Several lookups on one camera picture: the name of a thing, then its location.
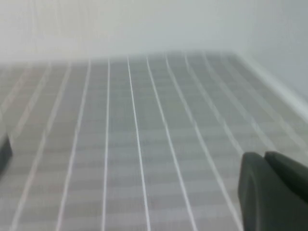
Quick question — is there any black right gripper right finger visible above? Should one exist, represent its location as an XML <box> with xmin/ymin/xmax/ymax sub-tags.
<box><xmin>264</xmin><ymin>151</ymin><xmax>308</xmax><ymax>194</ymax></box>

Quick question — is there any grey white-grid tablecloth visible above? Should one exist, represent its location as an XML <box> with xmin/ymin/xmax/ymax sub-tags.
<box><xmin>0</xmin><ymin>51</ymin><xmax>308</xmax><ymax>231</ymax></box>

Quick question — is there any black box with white top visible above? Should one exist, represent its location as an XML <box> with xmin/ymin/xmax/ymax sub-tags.
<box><xmin>0</xmin><ymin>108</ymin><xmax>13</xmax><ymax>169</ymax></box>

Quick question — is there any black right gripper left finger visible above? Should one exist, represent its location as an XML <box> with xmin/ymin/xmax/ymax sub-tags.
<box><xmin>237</xmin><ymin>151</ymin><xmax>308</xmax><ymax>231</ymax></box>

